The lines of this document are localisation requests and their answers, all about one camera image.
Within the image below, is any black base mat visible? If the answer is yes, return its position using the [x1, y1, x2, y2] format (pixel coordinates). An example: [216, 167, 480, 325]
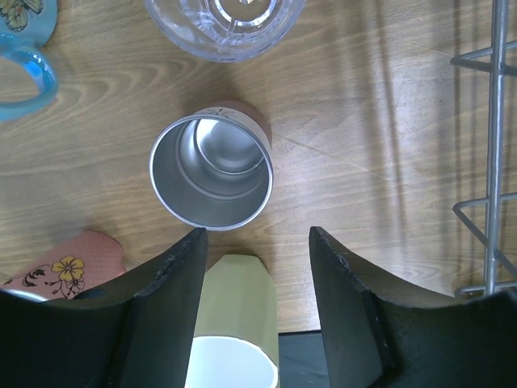
[279, 331, 330, 388]

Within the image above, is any clear plastic cup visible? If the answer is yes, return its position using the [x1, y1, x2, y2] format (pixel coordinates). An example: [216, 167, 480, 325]
[145, 0, 305, 62]

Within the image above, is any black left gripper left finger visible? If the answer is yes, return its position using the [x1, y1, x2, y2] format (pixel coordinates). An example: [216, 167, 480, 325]
[1, 228, 208, 387]

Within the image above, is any pink floral mug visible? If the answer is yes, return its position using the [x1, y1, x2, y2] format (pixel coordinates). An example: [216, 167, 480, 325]
[1, 231, 126, 302]

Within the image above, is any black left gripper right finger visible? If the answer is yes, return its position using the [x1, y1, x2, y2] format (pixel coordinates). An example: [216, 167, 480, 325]
[309, 226, 516, 387]

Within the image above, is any blue mug orange inside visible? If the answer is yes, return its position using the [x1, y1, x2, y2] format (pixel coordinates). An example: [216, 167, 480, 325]
[1, 0, 59, 121]

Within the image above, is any grey wire dish rack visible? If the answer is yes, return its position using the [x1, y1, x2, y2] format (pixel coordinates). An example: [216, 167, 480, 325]
[450, 1, 516, 298]

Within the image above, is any steel tumbler brown band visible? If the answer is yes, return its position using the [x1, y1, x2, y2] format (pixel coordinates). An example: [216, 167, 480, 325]
[149, 100, 274, 231]

